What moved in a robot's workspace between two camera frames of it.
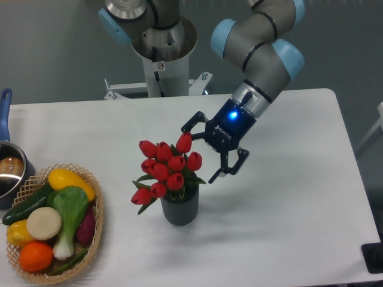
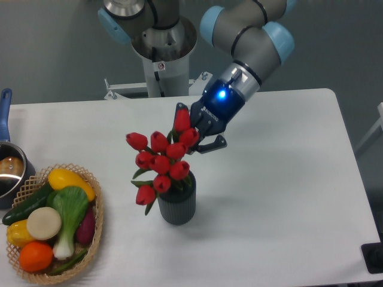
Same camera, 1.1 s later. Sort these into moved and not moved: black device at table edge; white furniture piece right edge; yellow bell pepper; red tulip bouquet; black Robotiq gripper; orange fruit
Moved: black Robotiq gripper; red tulip bouquet
Not moved: yellow bell pepper; orange fruit; white furniture piece right edge; black device at table edge
